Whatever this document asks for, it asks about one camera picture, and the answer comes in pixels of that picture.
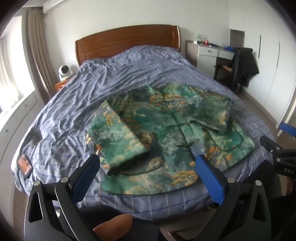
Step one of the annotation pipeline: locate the window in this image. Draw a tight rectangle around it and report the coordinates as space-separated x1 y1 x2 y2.
0 35 35 112

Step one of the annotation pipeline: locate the chair with black jacket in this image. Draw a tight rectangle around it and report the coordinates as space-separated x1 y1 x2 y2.
231 47 259 87

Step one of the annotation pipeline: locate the phone with orange case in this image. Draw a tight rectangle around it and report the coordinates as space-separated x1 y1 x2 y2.
17 154 34 178

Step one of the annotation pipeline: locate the wooden headboard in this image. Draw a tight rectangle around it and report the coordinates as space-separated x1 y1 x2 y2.
75 25 181 67

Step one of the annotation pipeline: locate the person's left hand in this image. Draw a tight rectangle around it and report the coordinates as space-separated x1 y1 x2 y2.
92 213 133 241

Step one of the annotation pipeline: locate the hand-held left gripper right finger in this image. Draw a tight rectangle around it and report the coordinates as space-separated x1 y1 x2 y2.
195 155 272 241

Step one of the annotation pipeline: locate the wooden nightstand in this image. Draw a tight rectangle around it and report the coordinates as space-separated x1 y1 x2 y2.
55 80 70 91

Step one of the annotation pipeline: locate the beige curtain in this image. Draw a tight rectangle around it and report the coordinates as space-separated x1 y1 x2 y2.
22 8 55 98

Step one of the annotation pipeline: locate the bed with blue plaid sheet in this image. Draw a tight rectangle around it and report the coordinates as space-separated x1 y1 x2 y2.
14 45 275 220

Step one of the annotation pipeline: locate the small black flat object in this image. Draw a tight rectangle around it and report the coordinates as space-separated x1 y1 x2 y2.
29 131 42 146

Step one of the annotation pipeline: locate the dark wooden chair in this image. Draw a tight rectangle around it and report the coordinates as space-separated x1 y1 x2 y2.
214 57 243 93

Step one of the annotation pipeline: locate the green cloud-print jacket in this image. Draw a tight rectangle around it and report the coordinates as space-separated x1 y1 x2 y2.
87 83 256 195

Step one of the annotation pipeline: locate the white wardrobe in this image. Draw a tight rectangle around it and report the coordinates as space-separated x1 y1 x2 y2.
243 0 296 132

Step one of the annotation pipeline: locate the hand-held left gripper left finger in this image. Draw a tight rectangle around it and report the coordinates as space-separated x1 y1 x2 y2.
24 153 102 241

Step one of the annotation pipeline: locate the white air conditioner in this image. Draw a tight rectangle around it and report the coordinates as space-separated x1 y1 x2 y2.
43 0 70 12

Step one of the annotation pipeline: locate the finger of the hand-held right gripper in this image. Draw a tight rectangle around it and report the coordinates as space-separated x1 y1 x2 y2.
279 122 296 141

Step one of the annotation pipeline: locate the white desk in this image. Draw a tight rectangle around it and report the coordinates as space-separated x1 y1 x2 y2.
185 40 236 77

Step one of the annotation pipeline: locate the small white fan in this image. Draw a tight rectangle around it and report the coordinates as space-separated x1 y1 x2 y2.
58 65 74 81

